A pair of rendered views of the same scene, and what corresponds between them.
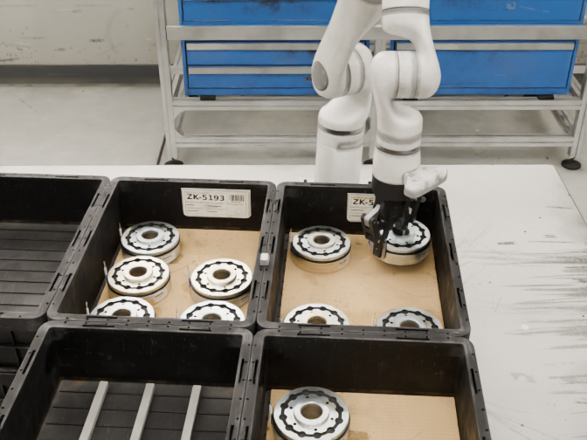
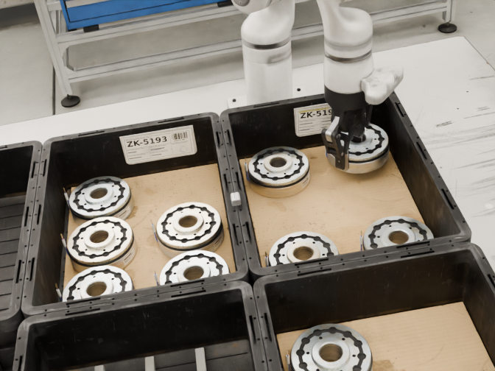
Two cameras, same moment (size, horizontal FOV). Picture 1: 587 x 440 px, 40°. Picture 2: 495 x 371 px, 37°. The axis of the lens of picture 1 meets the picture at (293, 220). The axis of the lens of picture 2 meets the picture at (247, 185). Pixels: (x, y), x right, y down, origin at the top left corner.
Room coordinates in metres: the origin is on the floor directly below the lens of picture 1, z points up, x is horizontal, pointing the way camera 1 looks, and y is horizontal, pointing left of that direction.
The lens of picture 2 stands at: (0.19, 0.12, 1.63)
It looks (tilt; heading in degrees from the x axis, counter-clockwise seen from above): 39 degrees down; 354
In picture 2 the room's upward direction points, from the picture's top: 8 degrees counter-clockwise
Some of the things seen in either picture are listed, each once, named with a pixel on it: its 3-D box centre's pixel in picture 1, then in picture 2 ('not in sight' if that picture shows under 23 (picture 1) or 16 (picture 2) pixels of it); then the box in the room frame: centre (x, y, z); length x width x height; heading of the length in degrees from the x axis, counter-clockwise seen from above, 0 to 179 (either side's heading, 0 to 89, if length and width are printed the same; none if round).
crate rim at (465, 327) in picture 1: (361, 254); (330, 171); (1.04, -0.11, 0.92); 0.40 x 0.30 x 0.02; 177
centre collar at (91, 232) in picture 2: (138, 272); (99, 237); (1.06, 0.26, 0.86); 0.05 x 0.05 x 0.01
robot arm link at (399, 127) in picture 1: (396, 99); (342, 4); (1.13, -0.16, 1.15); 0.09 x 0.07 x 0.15; 91
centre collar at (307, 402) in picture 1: (311, 412); (331, 353); (0.76, -0.02, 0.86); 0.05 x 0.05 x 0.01
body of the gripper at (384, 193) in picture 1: (393, 193); (348, 101); (1.13, -0.16, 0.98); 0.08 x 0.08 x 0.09
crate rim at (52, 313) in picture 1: (175, 247); (134, 205); (1.06, 0.19, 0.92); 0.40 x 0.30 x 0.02; 177
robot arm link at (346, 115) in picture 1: (344, 90); (264, 1); (1.41, -0.10, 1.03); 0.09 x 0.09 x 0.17; 31
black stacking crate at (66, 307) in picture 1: (177, 272); (141, 229); (1.06, 0.19, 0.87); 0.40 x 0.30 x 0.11; 177
